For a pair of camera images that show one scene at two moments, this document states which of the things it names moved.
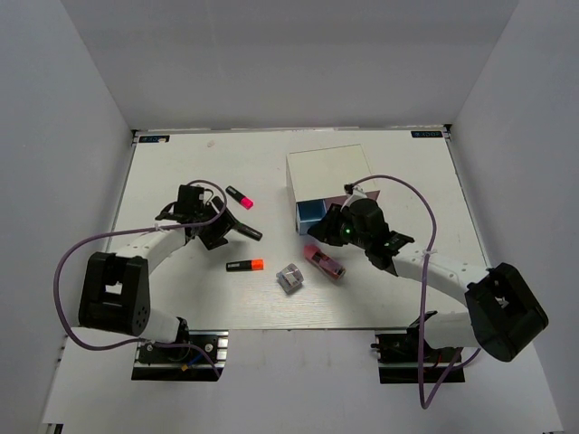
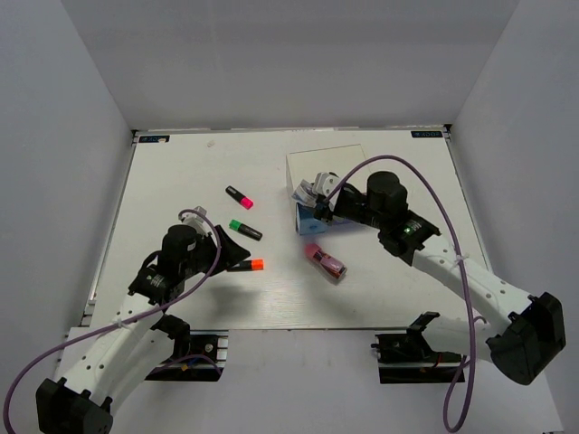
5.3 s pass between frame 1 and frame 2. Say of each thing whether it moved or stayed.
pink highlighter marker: stayed
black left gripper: moved
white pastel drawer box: stayed
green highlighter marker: stayed
